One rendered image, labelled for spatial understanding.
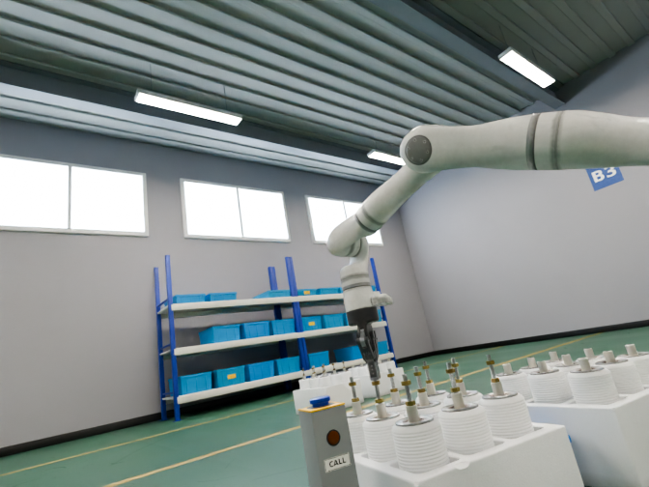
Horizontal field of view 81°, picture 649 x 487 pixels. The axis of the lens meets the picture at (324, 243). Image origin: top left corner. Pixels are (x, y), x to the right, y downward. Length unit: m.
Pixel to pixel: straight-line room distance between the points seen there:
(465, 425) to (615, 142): 0.56
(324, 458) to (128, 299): 5.10
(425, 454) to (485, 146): 0.55
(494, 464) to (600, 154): 0.56
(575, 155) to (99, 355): 5.35
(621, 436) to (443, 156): 0.75
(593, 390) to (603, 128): 0.68
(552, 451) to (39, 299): 5.33
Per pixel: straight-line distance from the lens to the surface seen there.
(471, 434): 0.88
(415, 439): 0.80
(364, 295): 0.90
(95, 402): 5.54
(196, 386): 5.06
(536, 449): 0.94
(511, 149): 0.71
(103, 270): 5.77
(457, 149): 0.74
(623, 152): 0.73
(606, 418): 1.15
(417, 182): 0.86
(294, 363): 5.66
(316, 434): 0.75
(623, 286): 7.21
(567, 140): 0.69
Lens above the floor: 0.40
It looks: 16 degrees up
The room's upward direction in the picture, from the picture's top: 10 degrees counter-clockwise
